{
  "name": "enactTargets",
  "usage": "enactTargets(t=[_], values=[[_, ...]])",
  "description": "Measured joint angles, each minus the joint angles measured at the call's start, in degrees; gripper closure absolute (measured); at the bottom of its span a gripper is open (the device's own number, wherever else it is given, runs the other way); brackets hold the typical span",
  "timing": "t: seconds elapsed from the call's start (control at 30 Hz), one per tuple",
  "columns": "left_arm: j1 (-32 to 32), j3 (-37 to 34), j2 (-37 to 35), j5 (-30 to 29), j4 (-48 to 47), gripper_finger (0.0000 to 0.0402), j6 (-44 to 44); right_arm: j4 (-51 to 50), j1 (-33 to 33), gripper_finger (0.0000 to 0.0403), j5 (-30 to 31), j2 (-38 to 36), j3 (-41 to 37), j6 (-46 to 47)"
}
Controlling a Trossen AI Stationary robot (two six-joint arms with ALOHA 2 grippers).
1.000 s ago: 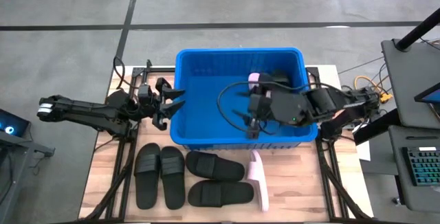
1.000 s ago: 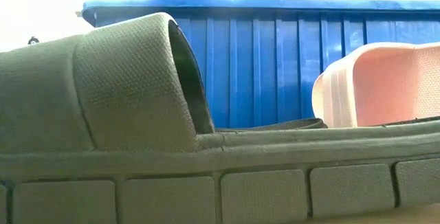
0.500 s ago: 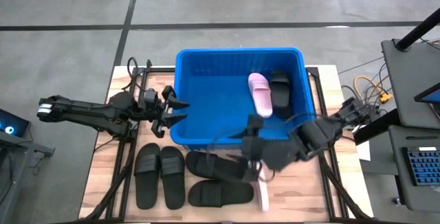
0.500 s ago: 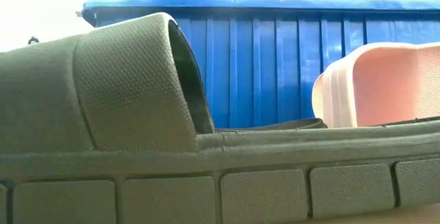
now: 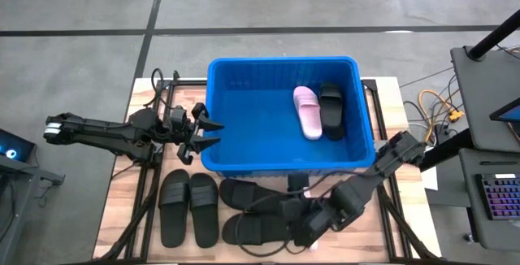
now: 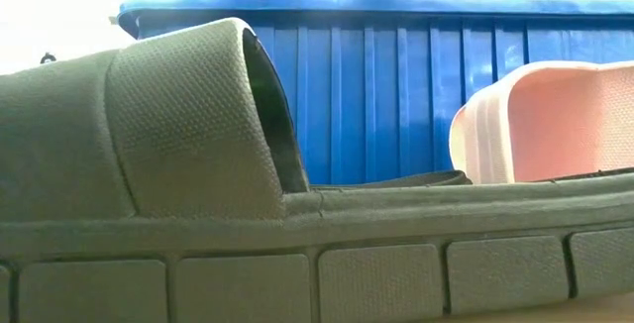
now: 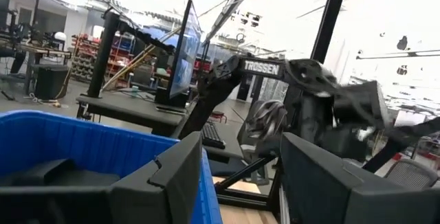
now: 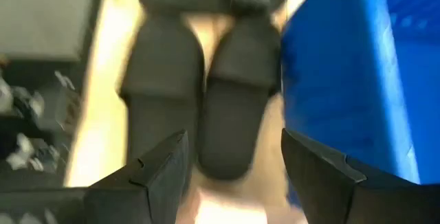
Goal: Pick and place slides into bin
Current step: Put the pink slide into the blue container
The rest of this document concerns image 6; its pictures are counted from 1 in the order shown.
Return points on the blue plastic bin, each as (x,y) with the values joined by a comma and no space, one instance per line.
(376,105)

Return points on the black slide sandal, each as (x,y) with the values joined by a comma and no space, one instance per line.
(198,139)

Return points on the pink slide sandal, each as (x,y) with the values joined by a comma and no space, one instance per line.
(545,125)

